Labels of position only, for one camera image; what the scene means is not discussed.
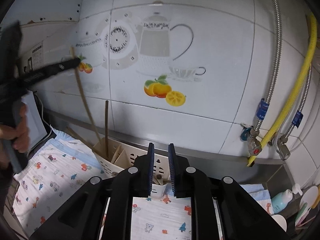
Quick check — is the wall instruction label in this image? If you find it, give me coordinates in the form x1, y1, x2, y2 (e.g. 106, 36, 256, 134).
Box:
31, 42, 44, 70

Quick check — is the person's left hand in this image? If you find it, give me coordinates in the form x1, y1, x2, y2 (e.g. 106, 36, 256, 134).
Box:
0, 103, 30, 169

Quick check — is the white cartoon print cloth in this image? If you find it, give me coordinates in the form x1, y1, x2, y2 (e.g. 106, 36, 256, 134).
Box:
13, 131, 279, 239

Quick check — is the white ceramic bowl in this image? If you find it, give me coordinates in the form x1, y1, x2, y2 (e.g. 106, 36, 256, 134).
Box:
272, 214, 287, 232

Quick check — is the brass water valve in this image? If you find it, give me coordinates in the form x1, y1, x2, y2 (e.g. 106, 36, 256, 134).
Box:
240, 123, 262, 157
276, 134, 291, 160

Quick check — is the beige plastic utensil holder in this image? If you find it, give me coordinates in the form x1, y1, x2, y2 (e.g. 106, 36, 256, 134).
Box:
93, 139, 170, 199

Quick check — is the yellow gas hose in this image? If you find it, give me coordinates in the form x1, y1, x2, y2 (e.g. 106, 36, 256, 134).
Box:
246, 12, 318, 168

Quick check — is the braided steel hose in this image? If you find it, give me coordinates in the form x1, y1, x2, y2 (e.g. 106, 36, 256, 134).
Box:
280, 64, 313, 143
252, 0, 283, 136

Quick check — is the teal soap bottle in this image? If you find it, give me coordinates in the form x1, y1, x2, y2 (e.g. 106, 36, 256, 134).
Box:
271, 184, 303, 214

